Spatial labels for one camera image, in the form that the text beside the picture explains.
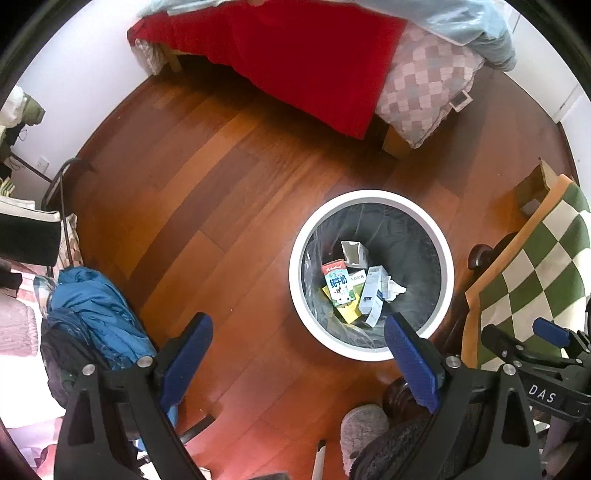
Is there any white cardboard box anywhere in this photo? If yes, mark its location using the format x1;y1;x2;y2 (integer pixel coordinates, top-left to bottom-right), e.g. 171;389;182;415
359;265;388;328

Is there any red blue milk carton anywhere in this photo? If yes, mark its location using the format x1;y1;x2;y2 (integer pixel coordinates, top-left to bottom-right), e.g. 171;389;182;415
322;259;355;306

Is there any white round trash bin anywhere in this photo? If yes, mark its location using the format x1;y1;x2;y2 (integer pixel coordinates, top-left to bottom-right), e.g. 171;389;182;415
288;188;456;362

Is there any black trash bin liner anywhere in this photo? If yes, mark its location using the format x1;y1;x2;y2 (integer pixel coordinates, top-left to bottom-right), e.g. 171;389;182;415
299;202;446;350

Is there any green white checkered tablecloth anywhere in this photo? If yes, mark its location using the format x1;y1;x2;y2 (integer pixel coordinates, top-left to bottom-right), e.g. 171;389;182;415
462;175;590;370

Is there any crumpled white tissue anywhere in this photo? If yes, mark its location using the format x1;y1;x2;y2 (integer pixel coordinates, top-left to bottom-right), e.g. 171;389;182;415
382;275;407;303

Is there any grey fuzzy slipper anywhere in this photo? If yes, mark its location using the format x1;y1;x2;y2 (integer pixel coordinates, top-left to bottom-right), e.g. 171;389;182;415
339;404;389;475

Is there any black chair caster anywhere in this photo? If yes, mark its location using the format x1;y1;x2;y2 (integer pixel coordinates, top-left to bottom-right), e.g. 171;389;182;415
468;244;494;271

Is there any yellow paper leaflet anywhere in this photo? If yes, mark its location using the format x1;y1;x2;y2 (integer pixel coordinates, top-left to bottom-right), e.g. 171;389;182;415
335;285;363;324

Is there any black fuzzy trouser leg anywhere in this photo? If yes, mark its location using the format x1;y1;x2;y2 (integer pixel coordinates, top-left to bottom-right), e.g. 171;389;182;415
349;417;432;479

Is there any blue jacket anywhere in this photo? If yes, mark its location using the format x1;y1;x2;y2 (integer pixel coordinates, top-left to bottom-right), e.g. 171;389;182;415
44;266;156;370

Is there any opened white carton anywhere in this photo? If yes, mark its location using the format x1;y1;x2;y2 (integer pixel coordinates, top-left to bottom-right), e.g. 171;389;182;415
341;240;369;270

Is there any brown cardboard box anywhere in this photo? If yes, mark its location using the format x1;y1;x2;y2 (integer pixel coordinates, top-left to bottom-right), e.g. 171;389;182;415
513;158;560;217

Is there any black metal rack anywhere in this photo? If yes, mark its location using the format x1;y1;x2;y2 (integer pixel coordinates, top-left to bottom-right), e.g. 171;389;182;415
41;157;94;267

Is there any red bed sheet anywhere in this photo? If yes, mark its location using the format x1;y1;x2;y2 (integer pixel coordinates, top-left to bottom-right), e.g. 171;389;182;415
127;1;407;139

